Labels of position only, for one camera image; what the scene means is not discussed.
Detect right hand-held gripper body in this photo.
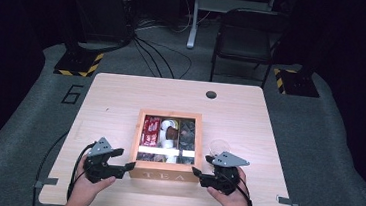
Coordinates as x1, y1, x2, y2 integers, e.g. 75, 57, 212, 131
208, 150, 252, 198

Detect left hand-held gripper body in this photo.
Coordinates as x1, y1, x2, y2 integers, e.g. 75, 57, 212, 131
82, 135, 119, 185

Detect wooden tea box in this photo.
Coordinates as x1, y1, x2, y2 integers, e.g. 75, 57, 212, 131
127, 107, 207, 185

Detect person's left hand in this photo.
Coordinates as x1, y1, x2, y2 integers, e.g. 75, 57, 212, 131
67, 155, 119, 206

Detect person's right hand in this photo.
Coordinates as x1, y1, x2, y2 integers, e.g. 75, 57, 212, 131
205, 165, 258, 206

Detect clear glass cup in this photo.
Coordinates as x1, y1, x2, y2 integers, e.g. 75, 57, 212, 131
207, 137, 232, 162

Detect dark tea packets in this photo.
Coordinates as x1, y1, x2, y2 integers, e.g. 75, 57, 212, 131
177, 119, 198, 151

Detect red tea packets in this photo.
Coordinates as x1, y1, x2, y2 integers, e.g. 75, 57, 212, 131
140, 115, 163, 148

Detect white tea packets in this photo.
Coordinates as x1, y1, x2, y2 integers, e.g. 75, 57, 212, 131
158, 117, 182, 150

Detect black stand base hazard stripes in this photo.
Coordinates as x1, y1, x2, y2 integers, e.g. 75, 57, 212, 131
270, 67, 322, 99
53, 47, 105, 80

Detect black folding chair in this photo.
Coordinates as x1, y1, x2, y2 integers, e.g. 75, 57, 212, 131
209, 6, 291, 91

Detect black cabinet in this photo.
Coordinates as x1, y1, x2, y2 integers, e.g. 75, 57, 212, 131
63, 0, 136, 50

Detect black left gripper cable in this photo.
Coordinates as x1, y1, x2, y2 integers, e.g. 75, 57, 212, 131
65, 139, 98, 204

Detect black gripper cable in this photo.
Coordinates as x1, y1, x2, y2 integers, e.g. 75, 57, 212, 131
65, 139, 98, 204
216, 172, 257, 206

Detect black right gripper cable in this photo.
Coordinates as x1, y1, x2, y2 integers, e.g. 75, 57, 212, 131
216, 172, 257, 206

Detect black cable on floor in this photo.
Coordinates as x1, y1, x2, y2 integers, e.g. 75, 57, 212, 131
30, 129, 70, 206

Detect bundle of black floor cables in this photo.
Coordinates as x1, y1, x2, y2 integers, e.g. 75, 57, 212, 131
127, 14, 196, 82

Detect white desk frame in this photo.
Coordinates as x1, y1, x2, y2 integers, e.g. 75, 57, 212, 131
186, 0, 278, 57

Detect white floor cables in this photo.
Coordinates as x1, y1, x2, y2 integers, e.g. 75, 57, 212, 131
136, 0, 214, 38

